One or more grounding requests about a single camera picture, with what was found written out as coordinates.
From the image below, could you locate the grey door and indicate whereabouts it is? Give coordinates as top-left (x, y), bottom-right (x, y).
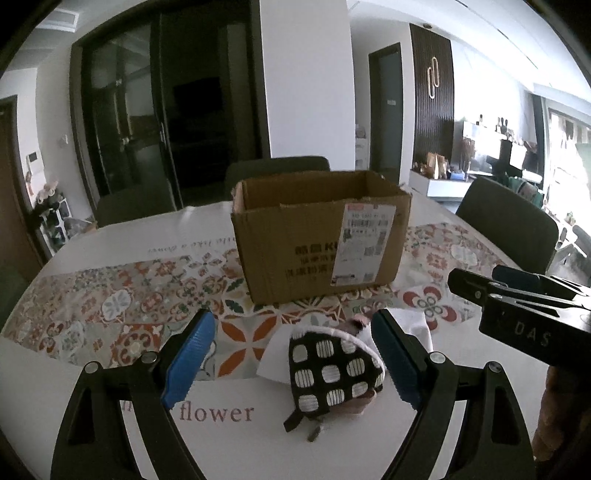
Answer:
top-left (368, 42), bottom-right (404, 185)

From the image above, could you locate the dark glass sliding door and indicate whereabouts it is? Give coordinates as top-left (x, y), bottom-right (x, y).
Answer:
top-left (69, 0), bottom-right (271, 208)

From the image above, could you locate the white cloth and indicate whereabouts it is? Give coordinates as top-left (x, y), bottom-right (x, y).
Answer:
top-left (257, 310), bottom-right (435, 384)

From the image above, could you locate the person's right forearm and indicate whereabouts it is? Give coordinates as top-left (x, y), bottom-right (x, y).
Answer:
top-left (531, 364), bottom-right (591, 457)

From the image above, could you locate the brown paper bag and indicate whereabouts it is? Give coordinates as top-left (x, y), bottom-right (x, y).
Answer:
top-left (425, 151), bottom-right (450, 180)

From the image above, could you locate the white low cabinet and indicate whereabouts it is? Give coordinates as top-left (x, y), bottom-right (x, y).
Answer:
top-left (409, 168), bottom-right (476, 201)

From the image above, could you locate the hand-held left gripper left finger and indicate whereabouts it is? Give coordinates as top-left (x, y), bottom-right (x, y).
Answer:
top-left (50, 308), bottom-right (217, 480)

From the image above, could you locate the patterned tablecloth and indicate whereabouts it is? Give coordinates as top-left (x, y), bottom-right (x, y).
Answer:
top-left (0, 185), bottom-right (555, 480)

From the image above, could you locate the brown wooden door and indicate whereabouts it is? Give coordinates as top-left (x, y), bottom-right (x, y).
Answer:
top-left (0, 95), bottom-right (44, 282)

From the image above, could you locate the dark slatted wall panel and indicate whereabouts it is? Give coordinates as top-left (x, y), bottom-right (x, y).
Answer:
top-left (409, 23), bottom-right (455, 174)

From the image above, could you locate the black white patterned pouch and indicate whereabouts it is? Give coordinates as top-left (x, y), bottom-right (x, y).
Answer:
top-left (283, 325), bottom-right (386, 444)

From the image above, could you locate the cardboard box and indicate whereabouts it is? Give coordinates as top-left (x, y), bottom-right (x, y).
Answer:
top-left (230, 170), bottom-right (413, 306)

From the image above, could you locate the white display shelf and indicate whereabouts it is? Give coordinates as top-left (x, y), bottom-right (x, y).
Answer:
top-left (462, 121), bottom-right (543, 183)

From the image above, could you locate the white rack with plush toys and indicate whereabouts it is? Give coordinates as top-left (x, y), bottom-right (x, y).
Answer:
top-left (30, 182), bottom-right (75, 254)

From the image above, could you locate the dark dining chair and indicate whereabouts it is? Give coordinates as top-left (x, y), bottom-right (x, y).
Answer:
top-left (456, 178), bottom-right (559, 278)
top-left (95, 185), bottom-right (178, 228)
top-left (224, 156), bottom-right (331, 201)

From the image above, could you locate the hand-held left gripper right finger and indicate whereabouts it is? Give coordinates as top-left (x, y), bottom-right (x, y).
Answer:
top-left (372, 309), bottom-right (539, 480)

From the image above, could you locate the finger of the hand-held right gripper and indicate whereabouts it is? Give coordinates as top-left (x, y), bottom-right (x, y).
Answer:
top-left (492, 264), bottom-right (591, 298)
top-left (447, 268), bottom-right (591, 311)

